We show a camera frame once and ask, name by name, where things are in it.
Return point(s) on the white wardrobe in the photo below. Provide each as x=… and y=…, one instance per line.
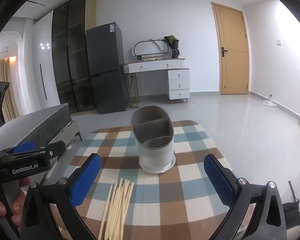
x=46, y=67

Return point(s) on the wooden door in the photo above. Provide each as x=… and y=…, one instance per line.
x=233, y=55

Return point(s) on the checked tablecloth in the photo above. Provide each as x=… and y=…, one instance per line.
x=190, y=142

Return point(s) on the dark glass cabinet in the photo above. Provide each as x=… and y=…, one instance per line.
x=70, y=55

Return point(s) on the grey and white utensil holder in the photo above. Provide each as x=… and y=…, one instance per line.
x=155, y=155

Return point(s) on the pile of wooden chopsticks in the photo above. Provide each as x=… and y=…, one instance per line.
x=120, y=205

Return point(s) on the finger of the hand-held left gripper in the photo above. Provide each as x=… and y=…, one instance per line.
x=25, y=147
x=57, y=147

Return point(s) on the beige curtain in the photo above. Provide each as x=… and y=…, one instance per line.
x=3, y=70

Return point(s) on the dark grey refrigerator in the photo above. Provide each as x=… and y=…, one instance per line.
x=105, y=55

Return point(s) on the person's left hand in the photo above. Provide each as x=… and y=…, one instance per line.
x=17, y=207

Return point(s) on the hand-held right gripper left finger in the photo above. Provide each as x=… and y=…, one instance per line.
x=86, y=177

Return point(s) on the white cloth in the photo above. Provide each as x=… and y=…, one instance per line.
x=268, y=103

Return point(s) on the white vanity desk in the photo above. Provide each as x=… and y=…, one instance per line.
x=178, y=85

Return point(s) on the grey bed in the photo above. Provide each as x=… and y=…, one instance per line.
x=40, y=122

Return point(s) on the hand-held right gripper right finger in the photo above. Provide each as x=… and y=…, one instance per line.
x=218, y=180

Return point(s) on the oval vanity mirror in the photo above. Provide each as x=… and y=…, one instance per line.
x=150, y=47

